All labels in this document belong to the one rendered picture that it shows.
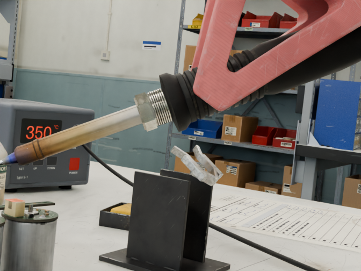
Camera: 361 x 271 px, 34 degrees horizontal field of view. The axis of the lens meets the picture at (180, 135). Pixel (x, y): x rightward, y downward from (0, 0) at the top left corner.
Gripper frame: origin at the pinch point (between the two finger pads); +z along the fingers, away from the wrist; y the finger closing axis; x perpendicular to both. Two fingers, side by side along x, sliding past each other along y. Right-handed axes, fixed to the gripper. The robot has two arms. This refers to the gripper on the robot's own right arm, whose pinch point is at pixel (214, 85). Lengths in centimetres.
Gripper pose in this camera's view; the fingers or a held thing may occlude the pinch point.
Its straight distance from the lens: 24.6
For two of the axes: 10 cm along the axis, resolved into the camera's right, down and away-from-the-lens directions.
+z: -5.8, 8.1, 0.0
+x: 8.1, 5.8, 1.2
